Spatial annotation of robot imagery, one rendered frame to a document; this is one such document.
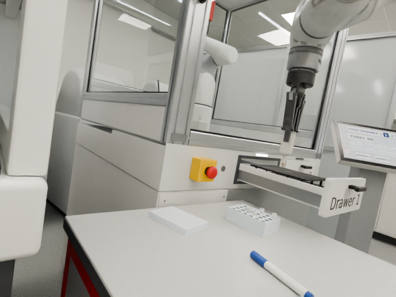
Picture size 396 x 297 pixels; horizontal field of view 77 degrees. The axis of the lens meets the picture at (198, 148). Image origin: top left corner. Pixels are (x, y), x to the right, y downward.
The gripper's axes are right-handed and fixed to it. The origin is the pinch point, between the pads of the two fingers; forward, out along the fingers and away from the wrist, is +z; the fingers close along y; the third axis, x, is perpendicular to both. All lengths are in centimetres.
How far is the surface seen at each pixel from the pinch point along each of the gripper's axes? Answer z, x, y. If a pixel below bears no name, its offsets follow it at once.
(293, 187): 13.3, -2.6, 6.6
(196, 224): 22.9, 10.3, -25.3
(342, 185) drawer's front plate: 9.7, -15.2, 9.8
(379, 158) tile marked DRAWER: 0, -25, 103
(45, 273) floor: 101, 123, -2
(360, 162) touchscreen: 4, -17, 95
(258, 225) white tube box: 22.0, -0.3, -12.8
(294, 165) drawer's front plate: 9.9, 7.4, 48.3
